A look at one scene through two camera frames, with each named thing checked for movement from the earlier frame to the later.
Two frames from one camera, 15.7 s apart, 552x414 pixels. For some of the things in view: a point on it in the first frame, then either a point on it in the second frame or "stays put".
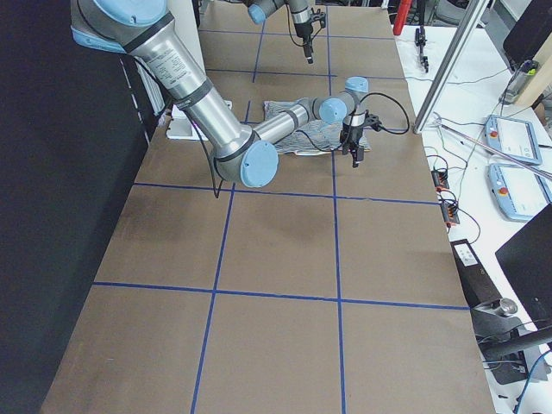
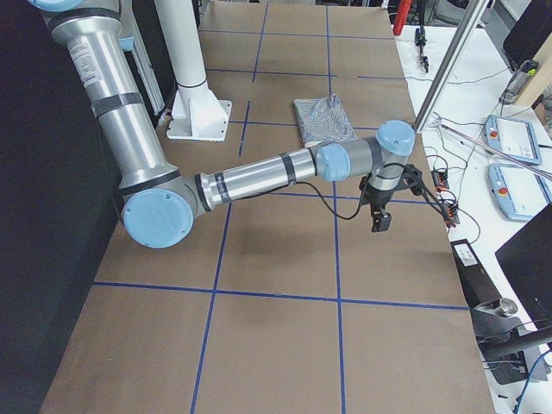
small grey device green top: x=523 y=75 stays put
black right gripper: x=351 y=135 → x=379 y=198
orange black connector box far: x=440 y=179 stays put
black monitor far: x=524 y=39 stays put
